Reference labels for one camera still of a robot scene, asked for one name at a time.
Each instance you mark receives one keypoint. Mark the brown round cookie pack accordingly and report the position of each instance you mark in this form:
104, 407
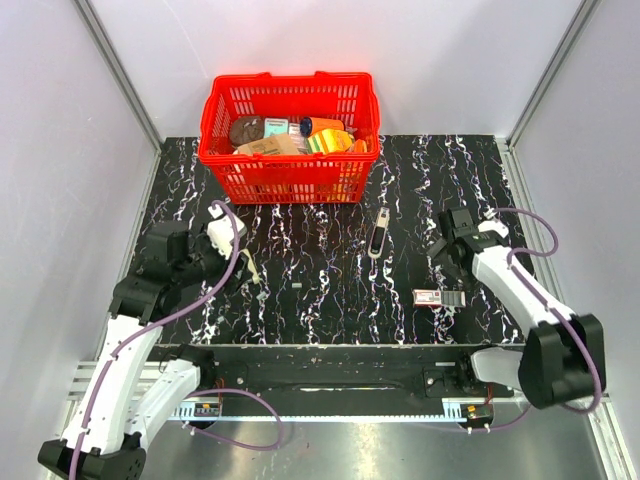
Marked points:
247, 129

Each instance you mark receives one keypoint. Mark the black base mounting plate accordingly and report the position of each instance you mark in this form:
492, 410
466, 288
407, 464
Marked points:
427, 371

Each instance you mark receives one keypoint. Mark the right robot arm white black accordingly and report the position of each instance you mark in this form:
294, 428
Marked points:
563, 359

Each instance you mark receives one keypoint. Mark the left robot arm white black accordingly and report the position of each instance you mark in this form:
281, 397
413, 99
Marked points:
109, 435

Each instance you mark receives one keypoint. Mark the teal white small box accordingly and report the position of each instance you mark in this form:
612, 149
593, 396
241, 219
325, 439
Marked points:
275, 126

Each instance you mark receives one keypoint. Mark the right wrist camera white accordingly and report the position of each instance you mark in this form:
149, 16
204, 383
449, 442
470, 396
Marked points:
492, 223

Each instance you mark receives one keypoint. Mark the red white staple box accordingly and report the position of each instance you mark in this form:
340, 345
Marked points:
427, 298

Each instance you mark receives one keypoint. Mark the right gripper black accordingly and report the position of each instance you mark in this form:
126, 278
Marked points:
439, 252

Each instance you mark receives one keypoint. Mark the yellow green snack pack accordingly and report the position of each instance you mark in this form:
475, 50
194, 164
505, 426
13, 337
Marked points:
330, 141

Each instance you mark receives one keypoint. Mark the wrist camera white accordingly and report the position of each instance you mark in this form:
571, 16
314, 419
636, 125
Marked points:
492, 223
223, 228

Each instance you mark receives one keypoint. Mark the beige staple remover tool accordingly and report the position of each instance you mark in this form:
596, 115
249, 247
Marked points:
379, 233

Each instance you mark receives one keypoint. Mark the aluminium frame rail front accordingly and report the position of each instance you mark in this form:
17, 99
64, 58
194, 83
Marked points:
342, 405

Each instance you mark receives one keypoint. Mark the orange bottle blue cap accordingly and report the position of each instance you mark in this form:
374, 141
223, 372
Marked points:
310, 126

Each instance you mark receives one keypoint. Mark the brown cardboard box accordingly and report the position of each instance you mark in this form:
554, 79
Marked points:
276, 145

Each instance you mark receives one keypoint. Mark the red plastic shopping basket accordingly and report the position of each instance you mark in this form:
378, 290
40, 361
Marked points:
305, 178

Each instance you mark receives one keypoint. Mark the grey staple strip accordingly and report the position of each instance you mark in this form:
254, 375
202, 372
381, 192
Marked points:
453, 299

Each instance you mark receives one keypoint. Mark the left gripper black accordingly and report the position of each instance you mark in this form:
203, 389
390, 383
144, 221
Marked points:
238, 275

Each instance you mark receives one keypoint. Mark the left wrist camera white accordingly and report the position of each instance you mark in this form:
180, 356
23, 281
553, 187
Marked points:
223, 228

